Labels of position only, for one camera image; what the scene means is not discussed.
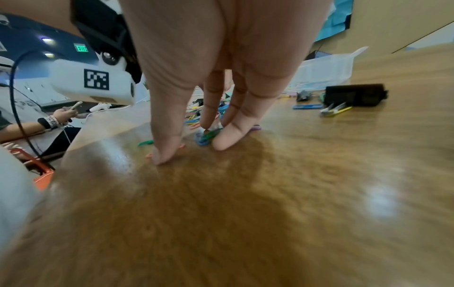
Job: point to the person's right hand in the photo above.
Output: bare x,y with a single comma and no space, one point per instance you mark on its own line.
220,42

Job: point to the pile of colourful paper clips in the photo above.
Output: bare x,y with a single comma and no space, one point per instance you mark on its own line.
193,119

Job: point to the clear plastic box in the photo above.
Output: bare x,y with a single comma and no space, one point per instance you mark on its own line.
326,70

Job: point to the group of binder clips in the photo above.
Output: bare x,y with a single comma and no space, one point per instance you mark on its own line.
354,95

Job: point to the person's left forearm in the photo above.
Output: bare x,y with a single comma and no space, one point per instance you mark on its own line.
35,14

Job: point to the left wrist marker band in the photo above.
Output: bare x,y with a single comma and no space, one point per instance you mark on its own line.
103,30

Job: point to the green exit sign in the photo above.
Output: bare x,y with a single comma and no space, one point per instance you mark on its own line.
81,48

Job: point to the mobile phone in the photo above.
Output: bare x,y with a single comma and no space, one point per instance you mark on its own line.
75,106

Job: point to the wooden table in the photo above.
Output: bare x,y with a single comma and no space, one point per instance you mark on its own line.
248,210

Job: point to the orange chair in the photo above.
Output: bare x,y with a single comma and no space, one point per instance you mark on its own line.
42,179

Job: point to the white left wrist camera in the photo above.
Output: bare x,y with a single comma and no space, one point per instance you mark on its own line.
71,78

